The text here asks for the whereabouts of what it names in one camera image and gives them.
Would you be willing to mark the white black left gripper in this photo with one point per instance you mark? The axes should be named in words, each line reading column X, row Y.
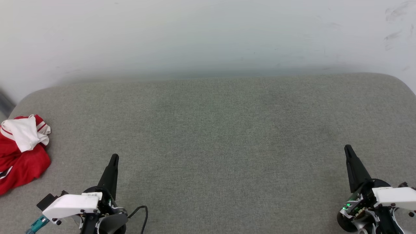
column 70, row 204

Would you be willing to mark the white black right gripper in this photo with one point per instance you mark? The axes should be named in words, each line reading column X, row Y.
column 393, row 196

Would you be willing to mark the red white basketball jersey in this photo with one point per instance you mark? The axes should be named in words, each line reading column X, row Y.
column 22, row 162

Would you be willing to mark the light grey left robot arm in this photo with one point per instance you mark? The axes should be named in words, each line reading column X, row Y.
column 113, row 225

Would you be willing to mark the dark grey skirting strip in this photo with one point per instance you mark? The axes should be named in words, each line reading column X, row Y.
column 5, row 102

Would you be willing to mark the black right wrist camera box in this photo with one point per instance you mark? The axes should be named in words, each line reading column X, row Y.
column 404, row 185

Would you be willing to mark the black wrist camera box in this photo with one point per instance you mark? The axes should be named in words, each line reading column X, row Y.
column 404, row 185
column 48, row 202

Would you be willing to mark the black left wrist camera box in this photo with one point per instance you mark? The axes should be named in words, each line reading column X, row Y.
column 48, row 202

